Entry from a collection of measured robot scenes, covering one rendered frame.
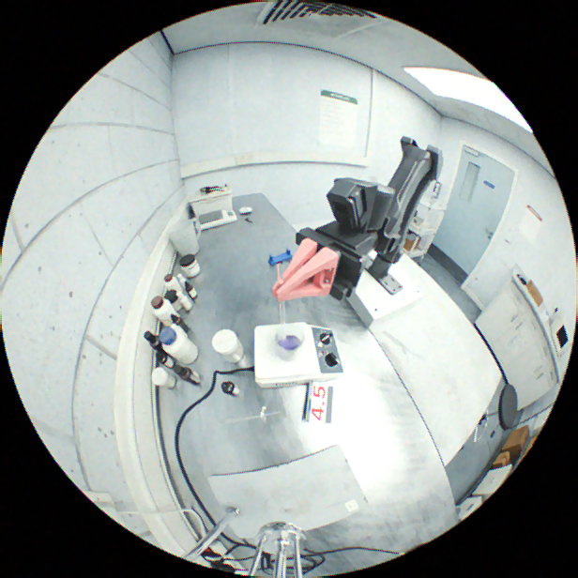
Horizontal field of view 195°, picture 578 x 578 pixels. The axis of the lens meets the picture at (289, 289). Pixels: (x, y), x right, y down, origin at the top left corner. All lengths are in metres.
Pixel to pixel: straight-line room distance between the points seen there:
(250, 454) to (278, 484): 0.09
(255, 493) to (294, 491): 0.08
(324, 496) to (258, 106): 2.03
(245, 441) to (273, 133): 1.83
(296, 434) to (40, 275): 0.60
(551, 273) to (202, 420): 3.36
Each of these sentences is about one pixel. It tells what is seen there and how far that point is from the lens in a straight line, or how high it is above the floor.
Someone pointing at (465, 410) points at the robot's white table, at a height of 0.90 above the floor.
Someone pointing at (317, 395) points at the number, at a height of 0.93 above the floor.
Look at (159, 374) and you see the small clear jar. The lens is 0.49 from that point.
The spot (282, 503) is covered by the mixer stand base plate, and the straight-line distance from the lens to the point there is 0.46.
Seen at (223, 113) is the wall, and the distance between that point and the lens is 1.67.
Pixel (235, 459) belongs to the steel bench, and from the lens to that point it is 0.44.
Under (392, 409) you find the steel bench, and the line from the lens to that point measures 0.49.
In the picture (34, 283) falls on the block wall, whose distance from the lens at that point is 0.42.
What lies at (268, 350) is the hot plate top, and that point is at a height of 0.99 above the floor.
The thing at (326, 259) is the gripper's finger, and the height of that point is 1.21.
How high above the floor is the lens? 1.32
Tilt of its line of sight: 47 degrees down
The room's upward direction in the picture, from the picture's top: straight up
